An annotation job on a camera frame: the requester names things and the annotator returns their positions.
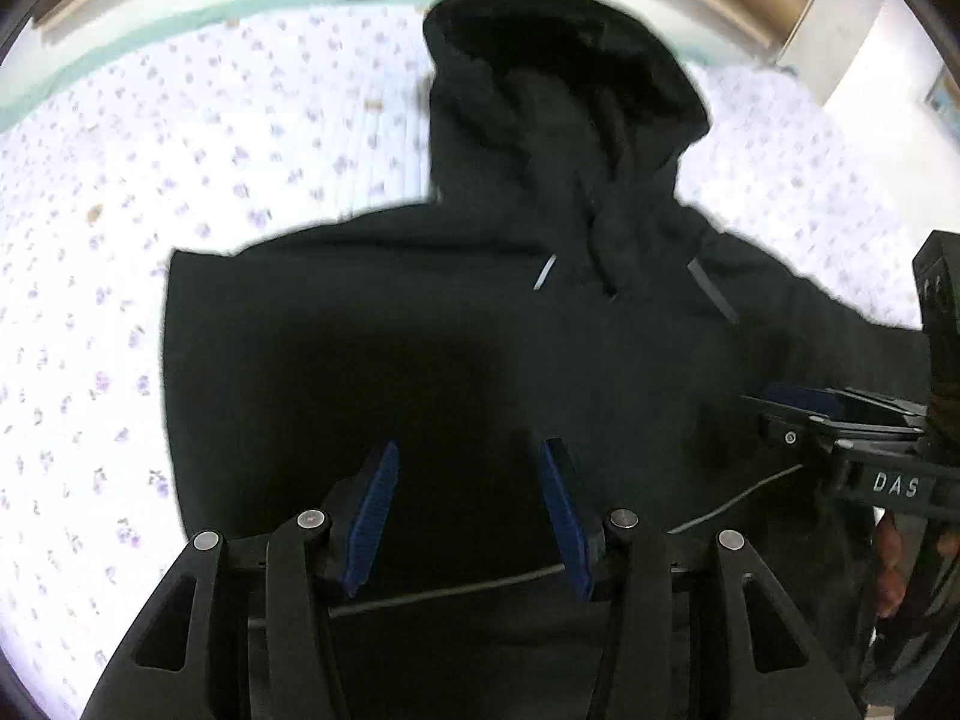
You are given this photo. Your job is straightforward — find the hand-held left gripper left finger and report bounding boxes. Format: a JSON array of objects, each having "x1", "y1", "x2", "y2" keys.
[{"x1": 81, "y1": 441, "x2": 400, "y2": 720}]

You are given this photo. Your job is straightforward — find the person's right hand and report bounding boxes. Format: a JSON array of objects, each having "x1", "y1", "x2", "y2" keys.
[{"x1": 876, "y1": 516, "x2": 914, "y2": 602}]

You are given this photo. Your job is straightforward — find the floral bed sheet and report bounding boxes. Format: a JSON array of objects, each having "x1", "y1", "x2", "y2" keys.
[{"x1": 0, "y1": 0, "x2": 938, "y2": 720}]

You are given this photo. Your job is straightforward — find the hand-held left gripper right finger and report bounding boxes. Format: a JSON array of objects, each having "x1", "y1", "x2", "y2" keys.
[{"x1": 540, "y1": 439, "x2": 863, "y2": 720}]

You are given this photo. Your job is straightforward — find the black hoodie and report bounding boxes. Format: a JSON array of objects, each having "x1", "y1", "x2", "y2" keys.
[{"x1": 161, "y1": 0, "x2": 935, "y2": 720}]

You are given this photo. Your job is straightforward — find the wall poster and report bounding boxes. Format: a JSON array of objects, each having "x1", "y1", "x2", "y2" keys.
[{"x1": 925, "y1": 66, "x2": 959, "y2": 119}]

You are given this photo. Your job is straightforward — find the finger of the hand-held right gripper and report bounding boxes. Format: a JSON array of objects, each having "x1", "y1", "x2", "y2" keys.
[{"x1": 741, "y1": 384, "x2": 927, "y2": 460}]

